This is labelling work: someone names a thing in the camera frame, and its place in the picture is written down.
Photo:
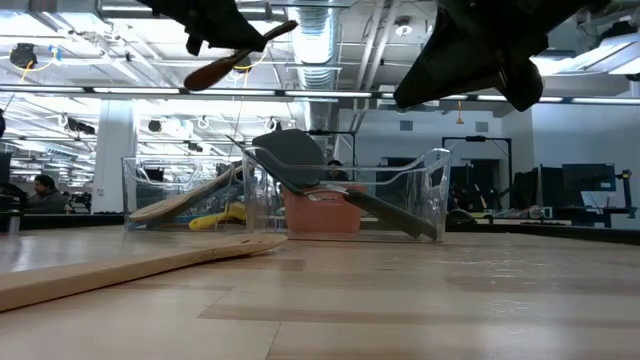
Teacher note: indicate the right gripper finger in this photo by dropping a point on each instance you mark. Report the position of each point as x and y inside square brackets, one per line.
[450, 65]

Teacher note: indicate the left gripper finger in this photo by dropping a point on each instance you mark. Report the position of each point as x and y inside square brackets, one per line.
[235, 35]

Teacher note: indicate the dark brown wooden spoon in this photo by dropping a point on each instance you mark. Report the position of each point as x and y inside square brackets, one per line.
[215, 72]

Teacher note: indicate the black square spatula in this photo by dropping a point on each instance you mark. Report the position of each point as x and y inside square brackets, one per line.
[395, 215]

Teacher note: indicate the wooden slotted spatula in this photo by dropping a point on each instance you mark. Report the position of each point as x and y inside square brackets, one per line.
[165, 207]

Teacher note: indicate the yellow silicone spoon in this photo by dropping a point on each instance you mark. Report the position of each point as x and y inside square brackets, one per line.
[215, 220]

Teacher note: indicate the light wooden slotted spoon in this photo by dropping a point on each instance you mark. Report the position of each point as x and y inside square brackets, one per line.
[125, 267]

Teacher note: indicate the black ceiling-mounted device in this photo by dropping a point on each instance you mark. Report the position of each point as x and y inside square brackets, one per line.
[245, 64]
[22, 55]

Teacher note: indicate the yellow hanging pendant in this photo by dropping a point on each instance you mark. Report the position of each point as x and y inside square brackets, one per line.
[459, 120]

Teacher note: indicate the wide clear plastic bin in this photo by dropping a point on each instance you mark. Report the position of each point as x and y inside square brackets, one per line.
[430, 200]

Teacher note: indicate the black computer monitor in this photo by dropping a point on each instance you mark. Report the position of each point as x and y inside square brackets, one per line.
[590, 177]
[527, 187]

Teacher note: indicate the person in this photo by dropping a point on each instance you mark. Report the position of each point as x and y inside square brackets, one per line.
[339, 171]
[47, 197]

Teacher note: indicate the white pillar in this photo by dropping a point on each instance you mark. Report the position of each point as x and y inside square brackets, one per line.
[115, 150]

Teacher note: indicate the narrow clear plastic bin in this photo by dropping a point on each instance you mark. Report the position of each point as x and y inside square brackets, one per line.
[140, 180]

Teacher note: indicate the orange plastic bin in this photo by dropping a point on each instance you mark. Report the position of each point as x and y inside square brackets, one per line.
[320, 215]

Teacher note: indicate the black background rig frame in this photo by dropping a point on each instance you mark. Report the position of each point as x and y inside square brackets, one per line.
[475, 138]

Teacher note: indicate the silver vertical ventilation duct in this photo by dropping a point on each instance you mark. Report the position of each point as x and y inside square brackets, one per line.
[315, 60]

